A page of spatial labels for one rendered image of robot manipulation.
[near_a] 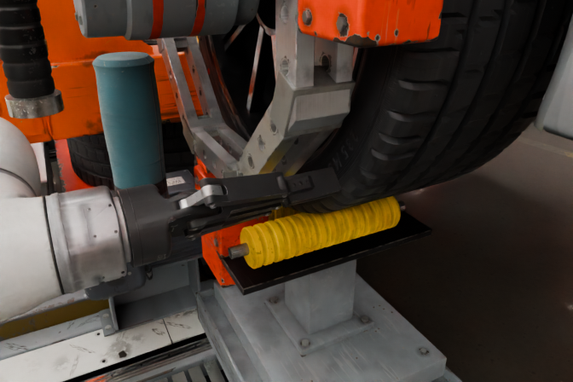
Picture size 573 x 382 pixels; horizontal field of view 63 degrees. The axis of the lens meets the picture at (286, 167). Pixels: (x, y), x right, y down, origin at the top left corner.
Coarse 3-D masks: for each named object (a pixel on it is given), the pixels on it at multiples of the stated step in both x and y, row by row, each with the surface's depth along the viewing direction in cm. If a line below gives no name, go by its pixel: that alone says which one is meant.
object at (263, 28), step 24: (264, 0) 71; (264, 24) 68; (216, 48) 85; (240, 48) 87; (264, 48) 71; (240, 72) 85; (264, 72) 75; (240, 96) 82; (264, 96) 84; (240, 120) 79
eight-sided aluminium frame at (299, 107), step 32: (288, 0) 39; (288, 32) 40; (192, 64) 83; (288, 64) 41; (320, 64) 44; (352, 64) 43; (288, 96) 42; (320, 96) 42; (192, 128) 76; (224, 128) 76; (256, 128) 51; (288, 128) 44; (320, 128) 46; (224, 160) 64; (256, 160) 52; (288, 160) 55
